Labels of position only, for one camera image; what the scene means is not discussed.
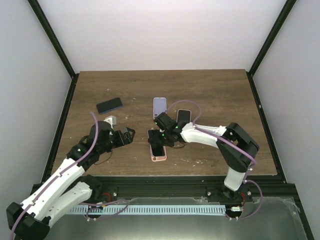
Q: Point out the lavender phone case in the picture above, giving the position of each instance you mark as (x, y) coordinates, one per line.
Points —
(159, 106)

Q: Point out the pink phone case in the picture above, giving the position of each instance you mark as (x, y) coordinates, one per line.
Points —
(158, 159)

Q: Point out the white black phone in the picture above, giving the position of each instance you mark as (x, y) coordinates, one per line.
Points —
(158, 151)

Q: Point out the white phone case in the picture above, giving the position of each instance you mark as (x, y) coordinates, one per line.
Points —
(184, 115)

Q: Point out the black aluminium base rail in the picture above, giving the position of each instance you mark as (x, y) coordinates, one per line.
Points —
(210, 187)

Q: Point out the black left frame post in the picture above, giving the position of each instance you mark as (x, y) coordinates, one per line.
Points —
(44, 22)

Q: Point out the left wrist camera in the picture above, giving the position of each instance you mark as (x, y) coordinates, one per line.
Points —
(112, 120)

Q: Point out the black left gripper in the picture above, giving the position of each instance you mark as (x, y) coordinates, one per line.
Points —
(129, 139)

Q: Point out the teal black phone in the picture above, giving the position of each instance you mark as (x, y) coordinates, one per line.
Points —
(183, 116)

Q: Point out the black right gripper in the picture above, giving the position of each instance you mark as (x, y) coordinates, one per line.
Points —
(171, 144)

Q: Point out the grey metal front plate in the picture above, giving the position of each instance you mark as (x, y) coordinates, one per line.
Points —
(274, 218)

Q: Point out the black frame post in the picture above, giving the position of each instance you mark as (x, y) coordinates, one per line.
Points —
(279, 22)
(44, 22)

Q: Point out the black right frame post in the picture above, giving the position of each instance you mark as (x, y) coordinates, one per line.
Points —
(279, 22)

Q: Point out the blue black phone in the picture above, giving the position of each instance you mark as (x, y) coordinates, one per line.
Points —
(109, 105)

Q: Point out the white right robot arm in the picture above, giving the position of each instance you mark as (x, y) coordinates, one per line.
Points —
(234, 143)

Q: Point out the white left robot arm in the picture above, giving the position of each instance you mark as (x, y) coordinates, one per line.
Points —
(67, 187)

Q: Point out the light blue slotted cable duct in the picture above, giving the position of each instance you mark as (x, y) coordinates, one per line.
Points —
(202, 210)

